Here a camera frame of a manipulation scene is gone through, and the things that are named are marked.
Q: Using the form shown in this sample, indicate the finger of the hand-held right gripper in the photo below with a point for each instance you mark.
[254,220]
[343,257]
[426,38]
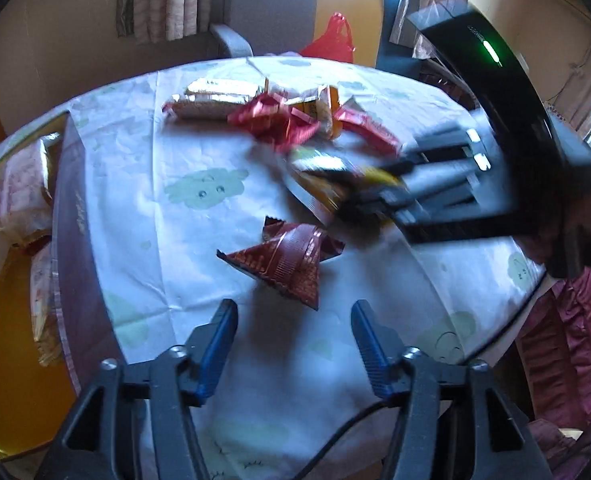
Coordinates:
[405,164]
[370,205]

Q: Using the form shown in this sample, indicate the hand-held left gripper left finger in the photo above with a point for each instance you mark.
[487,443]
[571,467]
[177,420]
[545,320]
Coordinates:
[220,345]

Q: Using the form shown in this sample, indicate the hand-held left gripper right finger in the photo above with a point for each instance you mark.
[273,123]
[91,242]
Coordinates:
[370,345]

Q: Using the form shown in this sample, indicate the yellow black snack packet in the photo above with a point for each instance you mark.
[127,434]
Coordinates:
[320,170]

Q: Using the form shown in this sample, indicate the dark red triangular snack packet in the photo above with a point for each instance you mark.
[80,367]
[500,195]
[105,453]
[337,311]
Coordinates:
[290,260]

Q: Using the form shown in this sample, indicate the orange gold snack packet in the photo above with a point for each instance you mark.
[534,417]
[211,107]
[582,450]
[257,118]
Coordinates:
[320,112]

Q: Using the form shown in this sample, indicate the long snack packet red ends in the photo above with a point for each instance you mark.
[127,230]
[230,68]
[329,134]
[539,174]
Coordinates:
[210,102]

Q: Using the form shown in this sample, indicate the gold tin box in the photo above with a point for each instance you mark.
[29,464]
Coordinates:
[75,220]

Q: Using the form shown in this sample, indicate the red rectangular snack packet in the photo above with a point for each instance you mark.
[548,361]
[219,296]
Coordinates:
[365,130]

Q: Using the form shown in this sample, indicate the white cloud-print tablecloth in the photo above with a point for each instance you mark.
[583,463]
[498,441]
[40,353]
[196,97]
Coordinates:
[175,240]

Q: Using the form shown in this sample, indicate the red plastic bag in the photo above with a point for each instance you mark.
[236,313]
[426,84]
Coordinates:
[330,42]

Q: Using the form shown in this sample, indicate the yellow blue sofa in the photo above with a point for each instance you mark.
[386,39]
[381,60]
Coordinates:
[365,0]

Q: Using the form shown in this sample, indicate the white pink snack packet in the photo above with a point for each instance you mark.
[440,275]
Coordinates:
[43,300]

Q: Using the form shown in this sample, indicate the grey armchair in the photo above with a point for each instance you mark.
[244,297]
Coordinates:
[270,10]

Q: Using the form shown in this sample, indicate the pink ruffled cloth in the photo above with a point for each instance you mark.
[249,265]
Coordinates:
[575,350]

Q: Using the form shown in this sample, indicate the large clear white snack packet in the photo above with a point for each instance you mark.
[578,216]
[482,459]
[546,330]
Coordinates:
[20,195]

